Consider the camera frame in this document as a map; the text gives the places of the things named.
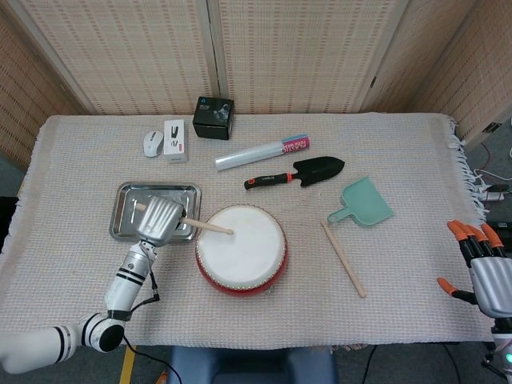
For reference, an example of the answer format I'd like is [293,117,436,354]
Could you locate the wooden drumstick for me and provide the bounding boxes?
[136,202,235,236]
[320,221,368,299]

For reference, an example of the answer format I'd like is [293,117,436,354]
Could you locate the white computer mouse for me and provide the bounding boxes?
[142,130,165,158]

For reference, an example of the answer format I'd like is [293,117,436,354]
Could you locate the white cardboard box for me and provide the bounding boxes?
[162,118,190,165]

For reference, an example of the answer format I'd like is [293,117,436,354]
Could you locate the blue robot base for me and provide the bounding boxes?
[166,344,338,384]

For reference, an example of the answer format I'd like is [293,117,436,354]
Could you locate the red drum with white skin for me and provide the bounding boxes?
[194,203,290,298]

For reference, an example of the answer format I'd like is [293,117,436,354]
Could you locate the black cardboard box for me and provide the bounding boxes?
[191,95,236,142]

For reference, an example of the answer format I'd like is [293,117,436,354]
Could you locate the plastic food wrap roll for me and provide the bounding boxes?
[214,134,313,173]

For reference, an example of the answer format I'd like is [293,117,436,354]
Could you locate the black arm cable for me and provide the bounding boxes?
[121,270,177,375]

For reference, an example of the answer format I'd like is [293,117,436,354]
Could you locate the silver right hand orange fingertips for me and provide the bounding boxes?
[436,220,512,319]

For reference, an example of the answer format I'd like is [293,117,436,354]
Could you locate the teal plastic dustpan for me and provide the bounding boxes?
[326,175,395,228]

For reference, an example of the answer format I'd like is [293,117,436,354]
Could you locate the black garden trowel orange collar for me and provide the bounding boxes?
[243,155,346,192]

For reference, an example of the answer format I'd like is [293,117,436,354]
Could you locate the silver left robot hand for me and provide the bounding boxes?
[134,195,187,248]

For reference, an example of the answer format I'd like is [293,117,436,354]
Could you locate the woven beige tablecloth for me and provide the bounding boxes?
[0,112,498,346]

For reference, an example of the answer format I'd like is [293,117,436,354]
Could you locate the bamboo folding screen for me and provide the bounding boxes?
[0,0,512,169]

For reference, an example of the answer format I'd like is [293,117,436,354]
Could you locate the white power strip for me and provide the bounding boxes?
[478,184,509,203]

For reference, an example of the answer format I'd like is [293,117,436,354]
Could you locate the stainless steel tray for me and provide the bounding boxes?
[108,180,203,244]

